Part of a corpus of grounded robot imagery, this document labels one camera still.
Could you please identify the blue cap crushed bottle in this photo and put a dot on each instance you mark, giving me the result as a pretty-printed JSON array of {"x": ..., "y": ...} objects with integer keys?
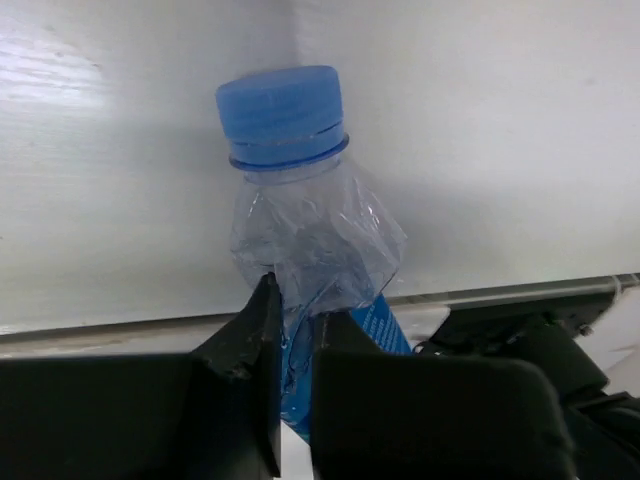
[{"x": 304, "y": 214}]

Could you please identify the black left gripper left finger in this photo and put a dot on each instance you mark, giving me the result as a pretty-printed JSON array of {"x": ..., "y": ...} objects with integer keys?
[{"x": 212, "y": 413}]

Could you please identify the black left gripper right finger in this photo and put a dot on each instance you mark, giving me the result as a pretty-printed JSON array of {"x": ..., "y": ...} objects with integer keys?
[{"x": 376, "y": 415}]

